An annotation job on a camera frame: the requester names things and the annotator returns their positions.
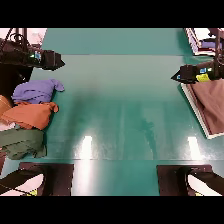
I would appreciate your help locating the stack of folded clothes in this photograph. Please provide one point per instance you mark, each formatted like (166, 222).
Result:
(201, 45)

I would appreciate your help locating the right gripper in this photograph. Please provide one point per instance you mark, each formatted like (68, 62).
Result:
(188, 74)

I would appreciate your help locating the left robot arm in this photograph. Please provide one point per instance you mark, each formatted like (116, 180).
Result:
(16, 55)

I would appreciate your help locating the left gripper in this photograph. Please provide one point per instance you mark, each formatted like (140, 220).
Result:
(50, 60)

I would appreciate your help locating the green garment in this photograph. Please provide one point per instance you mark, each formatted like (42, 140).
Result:
(21, 143)

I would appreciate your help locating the tan garment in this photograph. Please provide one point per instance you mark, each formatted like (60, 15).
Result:
(4, 105)

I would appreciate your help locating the purple T-shirt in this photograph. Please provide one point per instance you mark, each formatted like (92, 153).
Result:
(35, 90)

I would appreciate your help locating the brown garment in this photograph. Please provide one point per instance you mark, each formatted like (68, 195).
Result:
(213, 105)

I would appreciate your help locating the orange garment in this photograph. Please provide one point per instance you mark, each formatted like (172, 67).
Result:
(28, 115)

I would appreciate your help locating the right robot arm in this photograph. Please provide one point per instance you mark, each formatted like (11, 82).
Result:
(216, 70)

